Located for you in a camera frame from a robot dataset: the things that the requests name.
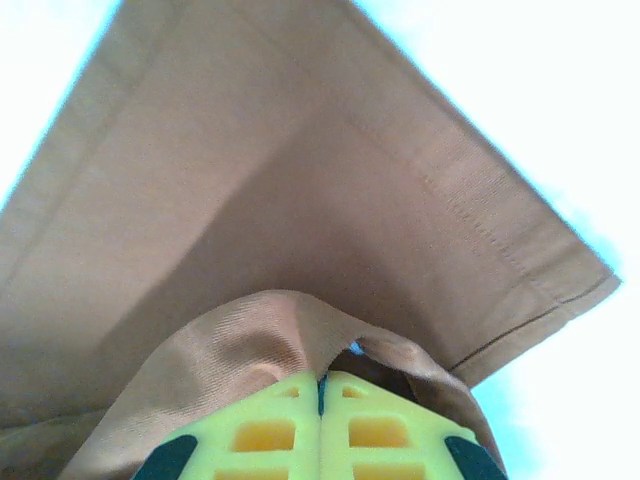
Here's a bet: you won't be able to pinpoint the brown long pants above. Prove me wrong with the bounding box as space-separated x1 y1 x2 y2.
0 0 624 480

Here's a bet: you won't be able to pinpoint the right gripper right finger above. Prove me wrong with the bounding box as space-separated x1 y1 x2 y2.
318 369 507 480

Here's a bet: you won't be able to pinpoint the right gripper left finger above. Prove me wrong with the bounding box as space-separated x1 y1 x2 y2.
133 372 322 480

